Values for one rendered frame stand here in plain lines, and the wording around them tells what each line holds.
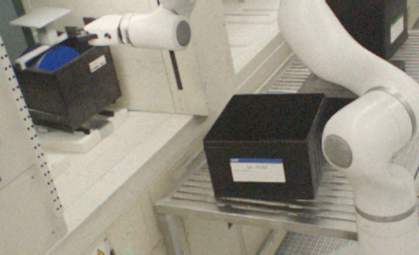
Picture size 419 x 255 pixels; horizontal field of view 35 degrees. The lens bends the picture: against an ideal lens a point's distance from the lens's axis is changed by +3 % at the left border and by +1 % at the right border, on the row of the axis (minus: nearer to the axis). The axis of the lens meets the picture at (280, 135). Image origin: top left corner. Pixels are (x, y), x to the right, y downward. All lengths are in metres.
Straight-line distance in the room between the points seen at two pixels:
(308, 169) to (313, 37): 0.51
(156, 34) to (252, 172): 0.41
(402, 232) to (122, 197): 0.74
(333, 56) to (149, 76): 0.89
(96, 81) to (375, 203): 0.96
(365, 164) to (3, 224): 0.73
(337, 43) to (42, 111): 0.96
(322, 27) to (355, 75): 0.11
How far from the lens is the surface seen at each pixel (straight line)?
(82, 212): 1.61
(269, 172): 1.63
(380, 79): 1.20
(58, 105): 1.83
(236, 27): 2.60
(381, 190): 1.19
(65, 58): 1.94
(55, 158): 1.82
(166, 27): 1.57
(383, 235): 1.26
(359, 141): 1.09
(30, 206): 1.47
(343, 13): 2.34
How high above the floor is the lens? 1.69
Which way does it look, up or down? 28 degrees down
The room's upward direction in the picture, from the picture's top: 9 degrees counter-clockwise
